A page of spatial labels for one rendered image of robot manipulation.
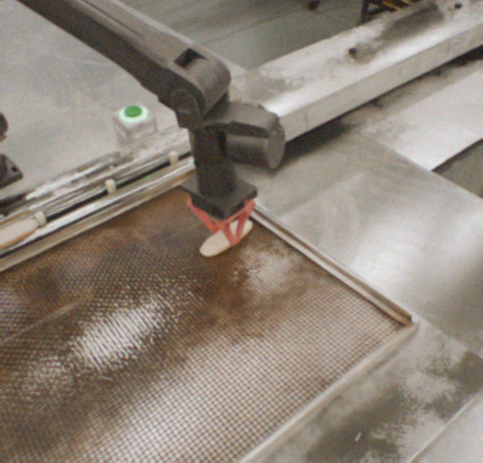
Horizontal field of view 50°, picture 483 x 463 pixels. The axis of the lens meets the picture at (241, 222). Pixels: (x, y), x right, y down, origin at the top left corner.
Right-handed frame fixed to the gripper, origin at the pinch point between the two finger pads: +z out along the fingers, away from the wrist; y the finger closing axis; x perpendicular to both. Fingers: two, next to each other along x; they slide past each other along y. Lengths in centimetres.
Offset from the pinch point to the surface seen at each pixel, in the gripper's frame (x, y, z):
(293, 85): -40.9, 21.6, -3.6
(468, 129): -69, -6, 11
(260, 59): -167, 161, 62
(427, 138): -59, -1, 10
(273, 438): 19.2, -27.7, 0.6
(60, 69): -16, 81, -3
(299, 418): 16.0, -28.7, -0.3
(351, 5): -263, 168, 59
